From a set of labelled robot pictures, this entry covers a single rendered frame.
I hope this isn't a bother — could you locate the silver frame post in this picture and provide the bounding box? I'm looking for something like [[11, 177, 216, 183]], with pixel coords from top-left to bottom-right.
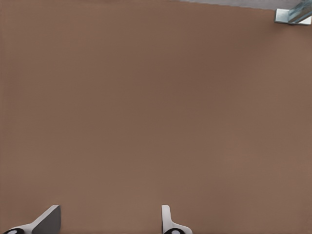
[[274, 0, 312, 25]]

